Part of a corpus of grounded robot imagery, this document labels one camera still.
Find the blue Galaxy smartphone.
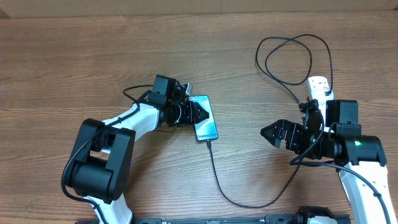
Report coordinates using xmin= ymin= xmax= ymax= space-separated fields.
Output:
xmin=188 ymin=95 xmax=218 ymax=141

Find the white power strip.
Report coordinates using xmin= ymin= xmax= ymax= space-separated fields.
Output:
xmin=307 ymin=76 xmax=334 ymax=119

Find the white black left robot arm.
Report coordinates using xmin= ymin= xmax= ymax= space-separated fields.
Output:
xmin=61 ymin=75 xmax=214 ymax=223

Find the white charger plug adapter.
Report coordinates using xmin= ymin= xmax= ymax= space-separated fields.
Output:
xmin=310 ymin=88 xmax=334 ymax=107

